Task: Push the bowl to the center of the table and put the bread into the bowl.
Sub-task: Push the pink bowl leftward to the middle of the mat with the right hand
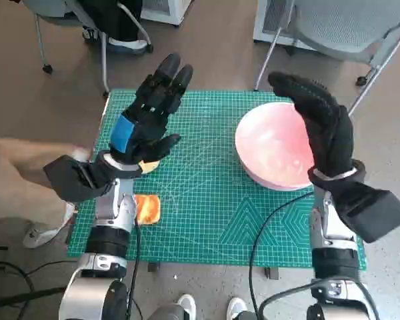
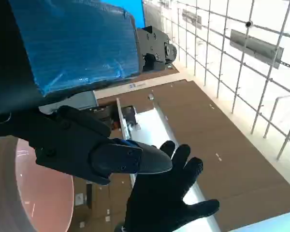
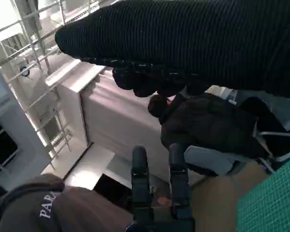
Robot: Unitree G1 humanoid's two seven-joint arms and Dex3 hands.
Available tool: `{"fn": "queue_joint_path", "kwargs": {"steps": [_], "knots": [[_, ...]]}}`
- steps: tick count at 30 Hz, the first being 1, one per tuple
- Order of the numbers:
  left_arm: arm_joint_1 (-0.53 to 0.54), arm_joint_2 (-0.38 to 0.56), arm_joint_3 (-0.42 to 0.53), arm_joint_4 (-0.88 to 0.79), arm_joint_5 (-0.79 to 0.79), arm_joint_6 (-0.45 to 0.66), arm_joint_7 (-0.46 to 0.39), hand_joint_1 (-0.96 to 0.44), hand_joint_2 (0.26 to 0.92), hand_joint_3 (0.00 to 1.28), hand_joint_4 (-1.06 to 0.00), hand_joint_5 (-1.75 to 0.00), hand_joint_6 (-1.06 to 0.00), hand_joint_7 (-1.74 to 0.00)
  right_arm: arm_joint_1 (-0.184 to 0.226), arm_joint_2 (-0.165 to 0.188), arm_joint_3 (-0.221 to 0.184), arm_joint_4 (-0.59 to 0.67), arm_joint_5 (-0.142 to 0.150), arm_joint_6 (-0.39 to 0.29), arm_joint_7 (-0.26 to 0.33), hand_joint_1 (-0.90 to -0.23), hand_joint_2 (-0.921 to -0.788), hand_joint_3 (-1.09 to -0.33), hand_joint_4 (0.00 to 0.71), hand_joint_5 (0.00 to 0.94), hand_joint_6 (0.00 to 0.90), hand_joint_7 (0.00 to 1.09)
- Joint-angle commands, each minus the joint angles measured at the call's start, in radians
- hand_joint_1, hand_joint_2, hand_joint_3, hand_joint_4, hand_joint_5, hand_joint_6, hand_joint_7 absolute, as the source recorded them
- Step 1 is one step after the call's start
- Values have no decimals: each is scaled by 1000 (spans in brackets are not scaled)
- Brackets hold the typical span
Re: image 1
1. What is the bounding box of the pale round toy bun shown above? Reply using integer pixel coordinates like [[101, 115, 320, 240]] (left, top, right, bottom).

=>
[[139, 159, 160, 175]]

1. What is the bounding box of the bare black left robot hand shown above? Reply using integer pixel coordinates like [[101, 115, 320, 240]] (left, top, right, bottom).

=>
[[109, 53, 194, 166]]

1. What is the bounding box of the grey mesh office chair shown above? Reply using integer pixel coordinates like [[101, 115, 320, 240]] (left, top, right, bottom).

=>
[[254, 0, 400, 116]]

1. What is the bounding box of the black floor cable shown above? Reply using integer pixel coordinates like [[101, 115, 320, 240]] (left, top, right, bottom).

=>
[[0, 259, 67, 311]]

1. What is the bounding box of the orange braided toy bread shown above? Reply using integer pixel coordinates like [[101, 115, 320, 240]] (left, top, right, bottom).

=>
[[134, 195, 162, 225]]

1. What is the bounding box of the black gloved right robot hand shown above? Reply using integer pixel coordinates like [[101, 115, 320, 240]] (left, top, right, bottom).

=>
[[268, 71, 356, 177]]

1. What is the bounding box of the pink bowl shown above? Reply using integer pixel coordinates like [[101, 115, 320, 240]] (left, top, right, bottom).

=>
[[235, 102, 316, 191]]

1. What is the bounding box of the person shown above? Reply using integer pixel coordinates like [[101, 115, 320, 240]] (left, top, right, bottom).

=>
[[0, 136, 94, 249], [76, 0, 149, 54]]

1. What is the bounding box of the green cutting mat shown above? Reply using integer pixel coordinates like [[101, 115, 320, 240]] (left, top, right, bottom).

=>
[[66, 88, 367, 271]]

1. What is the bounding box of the white perforated cabinet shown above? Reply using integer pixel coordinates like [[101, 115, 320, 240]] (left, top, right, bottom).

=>
[[141, 0, 191, 27], [253, 0, 317, 51]]

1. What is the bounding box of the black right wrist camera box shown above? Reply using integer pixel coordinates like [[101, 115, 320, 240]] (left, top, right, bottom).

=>
[[336, 181, 400, 243]]

